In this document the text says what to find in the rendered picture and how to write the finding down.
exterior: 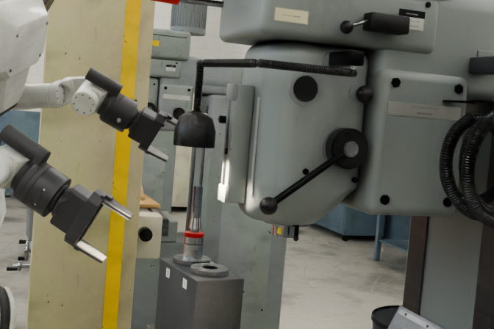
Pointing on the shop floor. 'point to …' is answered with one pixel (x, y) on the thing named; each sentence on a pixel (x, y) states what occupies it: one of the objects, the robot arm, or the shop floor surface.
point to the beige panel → (93, 140)
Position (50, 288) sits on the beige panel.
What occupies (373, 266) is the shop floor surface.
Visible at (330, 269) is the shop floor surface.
